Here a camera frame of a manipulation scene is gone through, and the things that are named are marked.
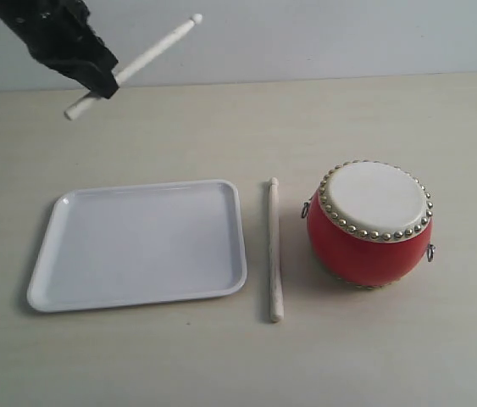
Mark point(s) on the white drumstick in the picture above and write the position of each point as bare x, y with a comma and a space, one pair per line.
275, 282
81, 105

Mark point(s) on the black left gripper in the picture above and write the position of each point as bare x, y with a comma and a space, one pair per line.
57, 35

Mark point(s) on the white rectangular plastic tray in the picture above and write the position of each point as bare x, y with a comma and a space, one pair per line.
113, 247

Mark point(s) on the small red drum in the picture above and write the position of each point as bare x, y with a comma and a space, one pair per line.
370, 223

